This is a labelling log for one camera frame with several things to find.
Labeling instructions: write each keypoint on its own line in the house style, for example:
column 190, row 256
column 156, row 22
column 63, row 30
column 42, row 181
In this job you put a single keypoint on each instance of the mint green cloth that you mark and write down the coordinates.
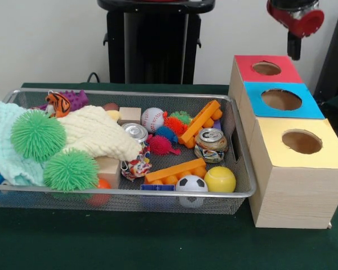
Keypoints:
column 2, row 157

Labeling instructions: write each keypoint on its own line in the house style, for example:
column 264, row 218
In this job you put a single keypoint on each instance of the wooden box with three holes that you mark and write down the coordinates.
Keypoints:
column 293, row 197

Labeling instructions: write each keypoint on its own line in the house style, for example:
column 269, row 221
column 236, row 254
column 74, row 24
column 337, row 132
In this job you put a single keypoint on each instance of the small soccer ball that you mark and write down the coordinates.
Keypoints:
column 191, row 182

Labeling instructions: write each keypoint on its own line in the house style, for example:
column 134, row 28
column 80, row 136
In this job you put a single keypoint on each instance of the green spiky rubber ball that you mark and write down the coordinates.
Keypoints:
column 70, row 170
column 38, row 135

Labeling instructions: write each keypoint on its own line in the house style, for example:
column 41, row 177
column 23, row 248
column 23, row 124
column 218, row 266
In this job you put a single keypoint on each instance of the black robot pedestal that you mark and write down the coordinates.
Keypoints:
column 152, row 56

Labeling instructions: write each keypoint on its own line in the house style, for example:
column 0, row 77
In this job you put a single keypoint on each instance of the crushed printed can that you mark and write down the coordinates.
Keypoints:
column 211, row 144

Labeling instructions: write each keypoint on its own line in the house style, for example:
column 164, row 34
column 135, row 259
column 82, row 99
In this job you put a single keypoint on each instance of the yellow foam ball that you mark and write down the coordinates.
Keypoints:
column 220, row 179

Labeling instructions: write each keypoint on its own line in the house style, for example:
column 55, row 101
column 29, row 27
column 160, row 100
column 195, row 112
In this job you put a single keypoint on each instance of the orange toy building block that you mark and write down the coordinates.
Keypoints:
column 174, row 170

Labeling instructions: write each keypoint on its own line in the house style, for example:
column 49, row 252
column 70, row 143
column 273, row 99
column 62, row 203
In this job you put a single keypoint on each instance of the cream cloth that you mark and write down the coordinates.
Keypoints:
column 101, row 132

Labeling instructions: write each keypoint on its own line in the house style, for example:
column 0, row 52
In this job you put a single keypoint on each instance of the silver mesh bin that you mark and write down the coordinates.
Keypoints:
column 228, row 174

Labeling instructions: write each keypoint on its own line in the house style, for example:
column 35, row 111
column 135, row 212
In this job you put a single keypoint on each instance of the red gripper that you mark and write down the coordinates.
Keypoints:
column 307, row 25

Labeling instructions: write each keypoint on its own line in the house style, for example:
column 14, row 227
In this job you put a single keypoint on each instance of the long orange toy piece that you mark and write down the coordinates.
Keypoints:
column 200, row 122

